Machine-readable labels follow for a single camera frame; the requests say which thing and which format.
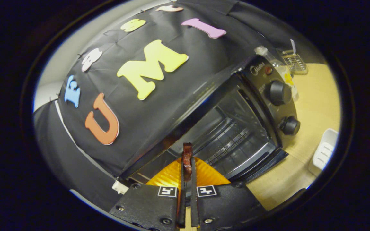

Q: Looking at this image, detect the clear glass bottle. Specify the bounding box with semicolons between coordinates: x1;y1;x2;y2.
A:
254;45;300;102

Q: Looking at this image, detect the brown meat piece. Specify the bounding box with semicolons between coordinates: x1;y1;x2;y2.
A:
182;142;194;182

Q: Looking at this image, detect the black electric oven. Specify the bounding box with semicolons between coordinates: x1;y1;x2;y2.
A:
119;55;301;189

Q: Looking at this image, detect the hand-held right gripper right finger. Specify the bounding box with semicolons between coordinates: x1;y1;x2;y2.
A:
190;157;266;230

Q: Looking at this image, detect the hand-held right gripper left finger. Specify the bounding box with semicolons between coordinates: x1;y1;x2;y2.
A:
110;154;186;231

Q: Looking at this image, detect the white ribbed tray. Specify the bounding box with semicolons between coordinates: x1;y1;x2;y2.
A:
308;128;339;176

